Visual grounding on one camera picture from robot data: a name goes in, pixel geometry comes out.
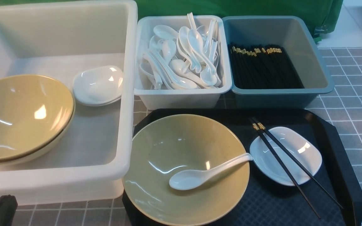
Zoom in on stacked yellow bowl top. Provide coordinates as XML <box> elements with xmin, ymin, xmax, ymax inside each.
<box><xmin>0</xmin><ymin>74</ymin><xmax>76</xmax><ymax>163</ymax></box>

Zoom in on yellow-green noodle bowl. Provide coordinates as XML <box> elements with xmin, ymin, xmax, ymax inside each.
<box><xmin>123</xmin><ymin>114</ymin><xmax>250</xmax><ymax>226</ymax></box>

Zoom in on pile of black chopsticks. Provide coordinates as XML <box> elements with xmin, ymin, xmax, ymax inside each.
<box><xmin>228</xmin><ymin>42</ymin><xmax>304</xmax><ymax>89</ymax></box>

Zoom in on stacked yellow bowl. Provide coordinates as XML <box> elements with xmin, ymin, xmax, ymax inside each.
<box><xmin>0</xmin><ymin>74</ymin><xmax>76</xmax><ymax>163</ymax></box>
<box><xmin>0</xmin><ymin>101</ymin><xmax>76</xmax><ymax>165</ymax></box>

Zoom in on black plastic serving tray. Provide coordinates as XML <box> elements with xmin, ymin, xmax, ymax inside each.
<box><xmin>135</xmin><ymin>109</ymin><xmax>362</xmax><ymax>226</ymax></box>

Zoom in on grey checked tablecloth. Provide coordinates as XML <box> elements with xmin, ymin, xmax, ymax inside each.
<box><xmin>12</xmin><ymin>47</ymin><xmax>362</xmax><ymax>226</ymax></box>

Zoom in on black chopstick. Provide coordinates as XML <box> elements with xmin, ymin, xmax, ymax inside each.
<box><xmin>251</xmin><ymin>117</ymin><xmax>344</xmax><ymax>209</ymax></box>
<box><xmin>249</xmin><ymin>118</ymin><xmax>321</xmax><ymax>219</ymax></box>

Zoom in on white square sauce dish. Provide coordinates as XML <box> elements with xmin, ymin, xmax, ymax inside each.
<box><xmin>250</xmin><ymin>127</ymin><xmax>323</xmax><ymax>186</ymax></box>

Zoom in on blue plastic chopstick bin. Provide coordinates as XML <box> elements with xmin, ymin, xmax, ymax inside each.
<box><xmin>223</xmin><ymin>16</ymin><xmax>334</xmax><ymax>109</ymax></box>

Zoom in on white ceramic soup spoon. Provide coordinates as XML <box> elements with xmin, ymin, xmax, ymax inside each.
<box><xmin>169</xmin><ymin>153</ymin><xmax>253</xmax><ymax>191</ymax></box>

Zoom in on white sauce dish in tub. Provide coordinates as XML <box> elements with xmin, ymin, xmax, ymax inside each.
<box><xmin>72</xmin><ymin>65</ymin><xmax>124</xmax><ymax>107</ymax></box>

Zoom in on large white plastic tub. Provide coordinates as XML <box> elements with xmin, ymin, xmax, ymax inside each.
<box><xmin>0</xmin><ymin>0</ymin><xmax>138</xmax><ymax>205</ymax></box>

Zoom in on pile of white spoons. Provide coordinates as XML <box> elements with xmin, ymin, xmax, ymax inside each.
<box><xmin>137</xmin><ymin>13</ymin><xmax>222</xmax><ymax>90</ymax></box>

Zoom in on black object bottom left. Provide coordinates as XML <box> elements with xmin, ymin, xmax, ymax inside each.
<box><xmin>0</xmin><ymin>195</ymin><xmax>18</xmax><ymax>226</ymax></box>

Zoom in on white plastic spoon bin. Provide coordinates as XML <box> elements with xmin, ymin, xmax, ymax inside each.
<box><xmin>134</xmin><ymin>15</ymin><xmax>232</xmax><ymax>110</ymax></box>

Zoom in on stacked yellow bowl bottom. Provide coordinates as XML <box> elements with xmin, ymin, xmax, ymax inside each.
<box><xmin>0</xmin><ymin>101</ymin><xmax>76</xmax><ymax>165</ymax></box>

